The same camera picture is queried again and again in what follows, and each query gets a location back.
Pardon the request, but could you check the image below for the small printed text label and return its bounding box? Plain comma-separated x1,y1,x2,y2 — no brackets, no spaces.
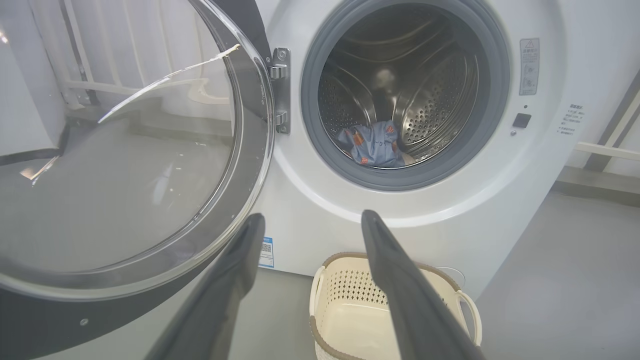
557,103,587,137

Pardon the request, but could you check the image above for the white washing machine body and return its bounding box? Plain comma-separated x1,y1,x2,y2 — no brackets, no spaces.
250,0,640,301

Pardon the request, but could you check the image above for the steel washing drum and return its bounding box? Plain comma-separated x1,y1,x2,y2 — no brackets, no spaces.
318,2,480,168

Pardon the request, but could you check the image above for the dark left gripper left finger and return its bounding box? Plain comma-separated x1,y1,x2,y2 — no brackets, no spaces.
145,213,266,360

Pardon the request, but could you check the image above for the round white filter cover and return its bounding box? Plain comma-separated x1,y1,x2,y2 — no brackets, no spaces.
436,266,466,288

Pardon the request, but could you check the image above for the blue energy label sticker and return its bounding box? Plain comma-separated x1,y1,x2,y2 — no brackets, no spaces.
258,236,275,269

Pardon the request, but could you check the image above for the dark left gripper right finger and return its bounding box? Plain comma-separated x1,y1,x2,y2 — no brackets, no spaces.
361,210,486,360

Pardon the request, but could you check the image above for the blue cartoon print garment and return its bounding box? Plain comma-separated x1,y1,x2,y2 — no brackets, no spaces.
337,120,407,168

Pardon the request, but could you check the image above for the white rail frame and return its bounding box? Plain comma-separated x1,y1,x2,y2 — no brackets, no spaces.
574,70,640,173

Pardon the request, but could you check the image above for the grey rubber door gasket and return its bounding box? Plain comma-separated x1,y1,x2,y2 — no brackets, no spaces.
300,0,512,192

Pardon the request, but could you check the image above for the black glass washing machine door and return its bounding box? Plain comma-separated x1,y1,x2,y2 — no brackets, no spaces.
0,0,276,360

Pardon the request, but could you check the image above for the grey warning sticker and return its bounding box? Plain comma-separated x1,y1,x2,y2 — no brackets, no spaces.
519,38,541,96

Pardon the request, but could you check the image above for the cream perforated laundry basket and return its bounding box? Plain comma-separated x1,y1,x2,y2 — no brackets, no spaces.
309,252,483,360

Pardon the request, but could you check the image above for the metal door hinge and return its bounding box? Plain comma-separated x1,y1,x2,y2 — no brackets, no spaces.
270,47,292,135

